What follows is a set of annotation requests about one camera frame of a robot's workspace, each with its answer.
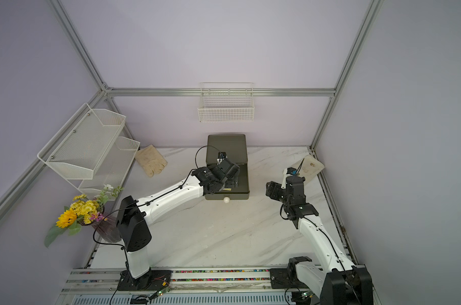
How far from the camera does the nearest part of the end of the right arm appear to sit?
0.63 m

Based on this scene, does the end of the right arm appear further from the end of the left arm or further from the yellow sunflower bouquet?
the yellow sunflower bouquet

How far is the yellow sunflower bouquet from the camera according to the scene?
0.64 m

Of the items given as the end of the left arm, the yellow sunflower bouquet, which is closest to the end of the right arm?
the end of the left arm

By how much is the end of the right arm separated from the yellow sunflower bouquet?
662mm
